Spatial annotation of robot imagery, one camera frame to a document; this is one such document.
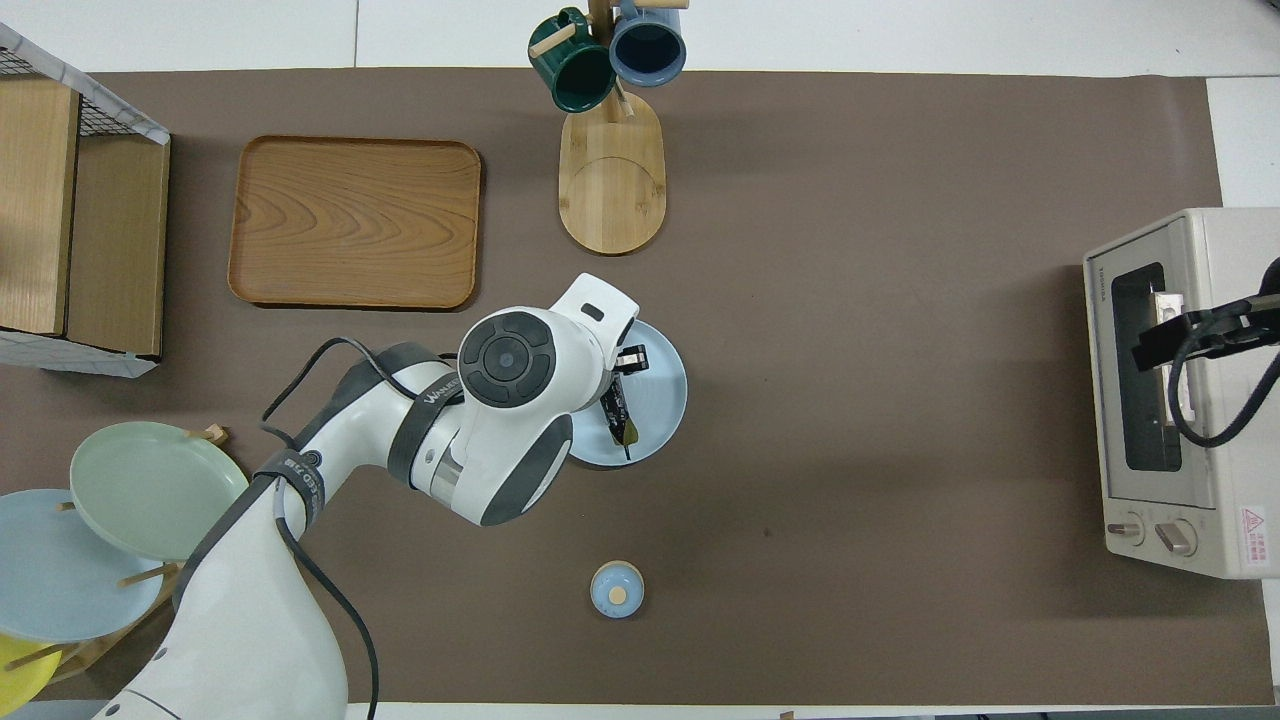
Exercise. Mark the dark green mug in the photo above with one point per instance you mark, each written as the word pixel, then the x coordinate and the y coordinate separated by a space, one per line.
pixel 572 70

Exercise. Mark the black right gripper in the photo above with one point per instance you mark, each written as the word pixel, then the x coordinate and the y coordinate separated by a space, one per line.
pixel 1245 325

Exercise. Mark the dark purple eggplant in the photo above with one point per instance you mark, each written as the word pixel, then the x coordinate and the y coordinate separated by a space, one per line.
pixel 617 405

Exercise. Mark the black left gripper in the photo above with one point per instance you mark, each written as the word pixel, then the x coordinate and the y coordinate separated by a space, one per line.
pixel 630 358

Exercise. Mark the wooden serving tray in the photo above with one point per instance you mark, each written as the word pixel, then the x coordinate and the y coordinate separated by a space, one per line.
pixel 355 220

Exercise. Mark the cream toaster oven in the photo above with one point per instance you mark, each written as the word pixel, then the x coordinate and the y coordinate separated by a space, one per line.
pixel 1215 470

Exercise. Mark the light blue plate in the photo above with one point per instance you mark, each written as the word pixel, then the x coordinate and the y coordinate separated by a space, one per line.
pixel 660 400

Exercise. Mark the light green plate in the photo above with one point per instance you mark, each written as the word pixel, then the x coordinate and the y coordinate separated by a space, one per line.
pixel 150 490

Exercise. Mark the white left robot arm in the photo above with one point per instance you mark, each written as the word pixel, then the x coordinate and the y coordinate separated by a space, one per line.
pixel 500 400

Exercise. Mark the wooden plate rack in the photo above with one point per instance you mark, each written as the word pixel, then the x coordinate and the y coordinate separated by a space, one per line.
pixel 150 575

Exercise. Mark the wooden mug tree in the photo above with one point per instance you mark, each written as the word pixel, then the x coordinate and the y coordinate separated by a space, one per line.
pixel 612 190

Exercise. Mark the pale blue racked plate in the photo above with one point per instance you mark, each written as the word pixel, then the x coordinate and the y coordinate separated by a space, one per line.
pixel 70 580

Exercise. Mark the wooden stepped shelf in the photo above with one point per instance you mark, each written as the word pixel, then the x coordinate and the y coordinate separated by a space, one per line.
pixel 110 240

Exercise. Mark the brown table mat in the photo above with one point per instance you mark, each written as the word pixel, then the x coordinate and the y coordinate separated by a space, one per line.
pixel 850 400

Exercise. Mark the blue mug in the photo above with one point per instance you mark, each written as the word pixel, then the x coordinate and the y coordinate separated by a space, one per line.
pixel 647 45

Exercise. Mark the yellow plate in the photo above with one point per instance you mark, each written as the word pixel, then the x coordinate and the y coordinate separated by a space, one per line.
pixel 25 675

